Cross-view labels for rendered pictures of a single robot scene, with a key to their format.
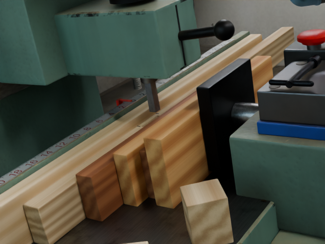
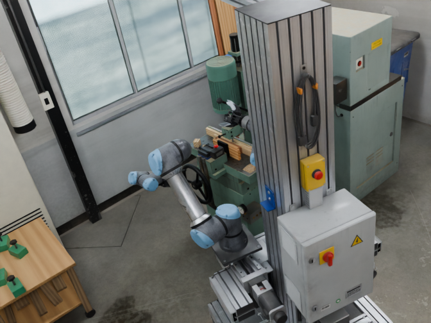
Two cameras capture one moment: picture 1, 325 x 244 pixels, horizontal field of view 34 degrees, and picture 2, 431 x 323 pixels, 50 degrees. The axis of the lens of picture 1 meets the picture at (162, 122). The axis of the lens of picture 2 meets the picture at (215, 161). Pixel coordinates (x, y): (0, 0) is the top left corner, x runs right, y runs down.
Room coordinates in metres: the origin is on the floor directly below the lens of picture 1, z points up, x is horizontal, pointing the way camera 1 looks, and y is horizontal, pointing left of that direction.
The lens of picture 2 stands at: (1.17, -2.49, 2.51)
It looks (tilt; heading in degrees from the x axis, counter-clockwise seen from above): 33 degrees down; 107
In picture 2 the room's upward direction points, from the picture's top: 11 degrees counter-clockwise
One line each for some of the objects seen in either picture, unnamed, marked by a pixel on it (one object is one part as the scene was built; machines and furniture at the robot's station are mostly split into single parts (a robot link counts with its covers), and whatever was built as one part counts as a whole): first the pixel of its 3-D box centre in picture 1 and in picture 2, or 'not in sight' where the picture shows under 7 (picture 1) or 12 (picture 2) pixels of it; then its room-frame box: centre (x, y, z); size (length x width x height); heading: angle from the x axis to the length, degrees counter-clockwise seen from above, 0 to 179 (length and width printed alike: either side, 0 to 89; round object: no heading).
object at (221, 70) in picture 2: not in sight; (224, 85); (0.56, 0.01, 1.35); 0.18 x 0.18 x 0.31
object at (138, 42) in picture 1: (128, 42); (233, 130); (0.58, 0.02, 1.03); 0.14 x 0.07 x 0.09; 52
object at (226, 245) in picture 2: not in sight; (232, 235); (0.67, -0.78, 0.87); 0.15 x 0.15 x 0.10
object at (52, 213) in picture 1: (201, 103); (244, 150); (0.64, -0.05, 0.92); 0.58 x 0.02 x 0.04; 142
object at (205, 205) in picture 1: (206, 214); not in sight; (0.38, -0.02, 0.92); 0.03 x 0.03 x 0.04; 4
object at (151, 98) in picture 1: (151, 89); not in sight; (0.56, 0.01, 0.97); 0.01 x 0.01 x 0.05; 52
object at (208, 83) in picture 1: (256, 115); (220, 150); (0.49, -0.09, 0.95); 0.09 x 0.07 x 0.09; 142
